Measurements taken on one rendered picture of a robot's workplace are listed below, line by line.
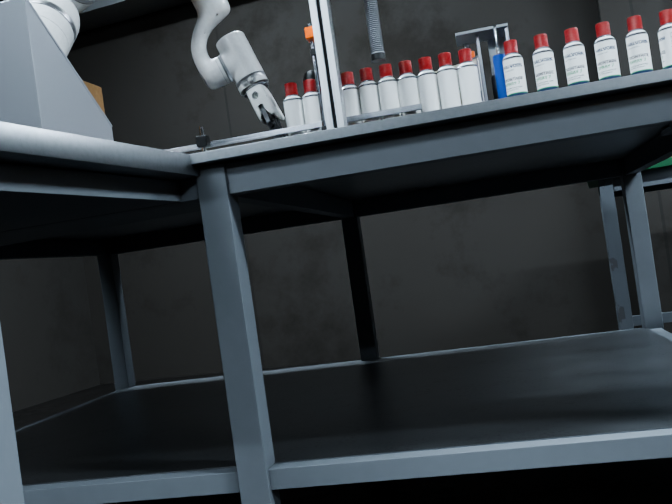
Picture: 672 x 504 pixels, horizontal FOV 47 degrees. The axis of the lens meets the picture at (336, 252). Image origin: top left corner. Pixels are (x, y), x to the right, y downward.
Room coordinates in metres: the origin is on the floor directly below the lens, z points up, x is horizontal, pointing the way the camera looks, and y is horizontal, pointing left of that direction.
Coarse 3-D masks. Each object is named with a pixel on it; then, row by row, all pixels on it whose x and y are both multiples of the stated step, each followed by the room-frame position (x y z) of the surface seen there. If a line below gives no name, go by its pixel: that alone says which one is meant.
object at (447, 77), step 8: (440, 56) 1.96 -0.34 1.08; (448, 56) 1.96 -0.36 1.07; (440, 64) 1.96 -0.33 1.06; (448, 64) 1.95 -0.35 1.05; (440, 72) 1.95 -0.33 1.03; (448, 72) 1.94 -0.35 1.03; (456, 72) 1.96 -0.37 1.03; (440, 80) 1.96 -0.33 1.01; (448, 80) 1.94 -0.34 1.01; (456, 80) 1.95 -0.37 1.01; (440, 88) 1.96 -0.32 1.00; (448, 88) 1.95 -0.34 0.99; (456, 88) 1.95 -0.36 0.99; (440, 96) 1.97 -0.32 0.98; (448, 96) 1.95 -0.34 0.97; (456, 96) 1.95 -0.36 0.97; (448, 104) 1.95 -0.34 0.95; (456, 104) 1.95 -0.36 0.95
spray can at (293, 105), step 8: (288, 88) 2.04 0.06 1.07; (296, 88) 2.05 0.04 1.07; (288, 96) 2.05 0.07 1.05; (296, 96) 2.04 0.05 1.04; (288, 104) 2.03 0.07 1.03; (296, 104) 2.03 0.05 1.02; (288, 112) 2.04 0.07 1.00; (296, 112) 2.03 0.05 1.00; (288, 120) 2.04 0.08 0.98; (296, 120) 2.03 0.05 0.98; (304, 120) 2.05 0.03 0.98
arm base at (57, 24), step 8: (40, 8) 1.46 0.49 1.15; (48, 8) 1.46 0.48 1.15; (40, 16) 1.44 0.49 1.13; (48, 16) 1.45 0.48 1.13; (56, 16) 1.47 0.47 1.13; (48, 24) 1.44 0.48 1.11; (56, 24) 1.46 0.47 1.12; (64, 24) 1.48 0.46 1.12; (56, 32) 1.45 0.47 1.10; (64, 32) 1.47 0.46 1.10; (72, 32) 1.50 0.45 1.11; (56, 40) 1.45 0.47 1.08; (64, 40) 1.47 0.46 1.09; (72, 40) 1.51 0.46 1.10; (64, 48) 1.47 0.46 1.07
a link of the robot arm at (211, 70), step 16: (192, 0) 2.04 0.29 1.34; (208, 0) 2.02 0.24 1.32; (224, 0) 2.04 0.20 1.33; (208, 16) 2.02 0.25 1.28; (224, 16) 2.06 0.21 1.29; (208, 32) 2.05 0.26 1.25; (192, 48) 2.04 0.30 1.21; (208, 64) 2.05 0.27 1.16; (208, 80) 2.06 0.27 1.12; (224, 80) 2.07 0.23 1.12
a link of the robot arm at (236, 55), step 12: (228, 36) 2.05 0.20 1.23; (240, 36) 2.06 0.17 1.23; (228, 48) 2.05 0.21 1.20; (240, 48) 2.05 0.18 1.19; (228, 60) 2.05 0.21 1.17; (240, 60) 2.04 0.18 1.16; (252, 60) 2.05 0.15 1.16; (228, 72) 2.05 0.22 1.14; (240, 72) 2.04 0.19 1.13; (252, 72) 2.04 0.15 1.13
